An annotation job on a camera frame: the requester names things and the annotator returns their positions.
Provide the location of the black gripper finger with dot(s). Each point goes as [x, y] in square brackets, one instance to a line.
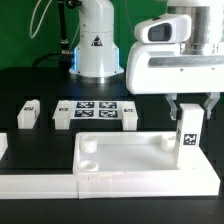
[171, 98]
[211, 101]

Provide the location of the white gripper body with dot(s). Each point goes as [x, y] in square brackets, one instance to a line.
[161, 69]

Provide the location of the white desk tabletop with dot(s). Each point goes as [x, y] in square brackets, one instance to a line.
[132, 152]

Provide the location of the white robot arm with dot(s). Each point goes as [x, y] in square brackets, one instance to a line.
[181, 51]

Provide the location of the white L-shaped obstacle fixture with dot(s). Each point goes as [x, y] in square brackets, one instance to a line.
[202, 181]

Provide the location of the white part at left edge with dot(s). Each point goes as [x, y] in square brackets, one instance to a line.
[3, 144]

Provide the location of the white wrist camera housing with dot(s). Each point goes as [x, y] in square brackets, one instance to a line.
[167, 28]

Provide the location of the base plate with fiducial tags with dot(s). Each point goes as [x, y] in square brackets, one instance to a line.
[105, 110]

